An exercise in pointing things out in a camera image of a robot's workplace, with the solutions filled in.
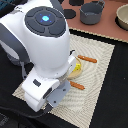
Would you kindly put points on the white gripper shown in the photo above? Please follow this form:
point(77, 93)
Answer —
point(40, 91)

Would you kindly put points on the yellow toy cheese wedge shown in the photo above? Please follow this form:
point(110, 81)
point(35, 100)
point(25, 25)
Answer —
point(78, 66)

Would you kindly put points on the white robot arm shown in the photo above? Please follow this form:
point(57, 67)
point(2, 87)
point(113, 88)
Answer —
point(37, 32)

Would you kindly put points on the round wooden plate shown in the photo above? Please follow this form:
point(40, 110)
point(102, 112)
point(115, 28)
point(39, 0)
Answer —
point(75, 74)

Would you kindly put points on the grey toy frying pan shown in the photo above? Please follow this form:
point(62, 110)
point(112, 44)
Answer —
point(18, 63)

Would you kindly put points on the beige striped placemat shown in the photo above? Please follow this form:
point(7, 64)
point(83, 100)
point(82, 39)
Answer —
point(77, 107)

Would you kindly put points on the black round burner front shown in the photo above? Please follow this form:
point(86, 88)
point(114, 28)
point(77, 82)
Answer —
point(69, 13)

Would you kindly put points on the black round burner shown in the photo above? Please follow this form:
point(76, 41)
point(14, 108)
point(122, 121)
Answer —
point(69, 13)
point(76, 2)

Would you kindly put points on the grey toy cooking pot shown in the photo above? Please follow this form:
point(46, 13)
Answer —
point(90, 13)

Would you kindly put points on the black round burner back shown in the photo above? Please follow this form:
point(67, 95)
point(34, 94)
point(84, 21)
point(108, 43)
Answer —
point(76, 2)

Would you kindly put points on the pink toy stove board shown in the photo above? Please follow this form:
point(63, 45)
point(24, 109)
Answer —
point(107, 26)

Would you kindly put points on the beige bowl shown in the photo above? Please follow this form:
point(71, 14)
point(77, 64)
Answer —
point(122, 14)

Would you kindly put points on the toy fork wooden handle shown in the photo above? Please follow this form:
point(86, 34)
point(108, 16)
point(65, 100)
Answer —
point(76, 85)

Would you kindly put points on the toy knife wooden handle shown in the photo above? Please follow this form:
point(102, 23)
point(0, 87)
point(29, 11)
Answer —
point(87, 59)

